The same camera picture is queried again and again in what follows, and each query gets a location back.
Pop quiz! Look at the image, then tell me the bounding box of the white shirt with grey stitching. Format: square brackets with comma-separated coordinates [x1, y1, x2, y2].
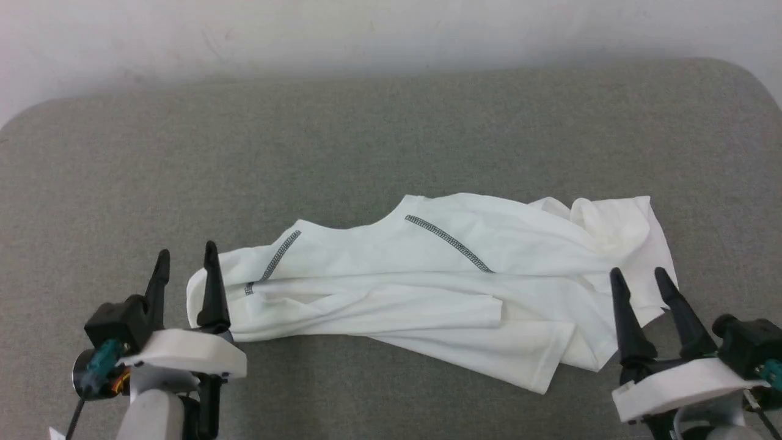
[186, 193, 679, 395]

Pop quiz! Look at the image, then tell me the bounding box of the camera cable teal plug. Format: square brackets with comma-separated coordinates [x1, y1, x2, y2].
[742, 359, 782, 440]
[64, 340, 124, 440]

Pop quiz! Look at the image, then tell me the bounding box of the left camera cable teal plug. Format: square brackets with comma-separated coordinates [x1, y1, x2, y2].
[64, 340, 124, 440]

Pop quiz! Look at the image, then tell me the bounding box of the right camera cable teal plug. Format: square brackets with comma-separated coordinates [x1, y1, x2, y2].
[742, 359, 782, 440]

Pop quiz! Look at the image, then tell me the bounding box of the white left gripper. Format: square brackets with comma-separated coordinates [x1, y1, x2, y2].
[125, 241, 248, 381]

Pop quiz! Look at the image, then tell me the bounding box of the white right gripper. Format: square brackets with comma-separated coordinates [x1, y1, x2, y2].
[609, 267, 756, 424]

